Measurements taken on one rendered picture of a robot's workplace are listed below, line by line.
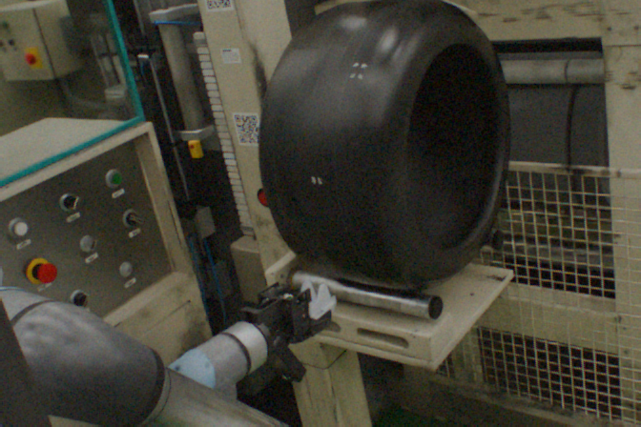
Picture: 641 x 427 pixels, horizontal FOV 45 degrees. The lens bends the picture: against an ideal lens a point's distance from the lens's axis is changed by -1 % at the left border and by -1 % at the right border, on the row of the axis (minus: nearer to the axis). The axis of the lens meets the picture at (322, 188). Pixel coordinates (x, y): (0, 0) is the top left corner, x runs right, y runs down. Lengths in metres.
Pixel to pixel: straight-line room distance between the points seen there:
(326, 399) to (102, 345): 1.15
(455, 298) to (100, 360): 1.01
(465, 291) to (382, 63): 0.62
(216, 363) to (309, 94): 0.48
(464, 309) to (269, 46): 0.67
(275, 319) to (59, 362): 0.49
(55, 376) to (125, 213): 0.94
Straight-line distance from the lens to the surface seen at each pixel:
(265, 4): 1.59
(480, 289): 1.71
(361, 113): 1.25
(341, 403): 1.94
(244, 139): 1.66
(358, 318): 1.55
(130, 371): 0.83
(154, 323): 1.77
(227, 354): 1.15
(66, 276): 1.66
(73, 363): 0.82
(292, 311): 1.23
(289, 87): 1.35
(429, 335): 1.47
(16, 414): 0.44
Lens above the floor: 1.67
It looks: 22 degrees down
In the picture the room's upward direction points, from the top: 12 degrees counter-clockwise
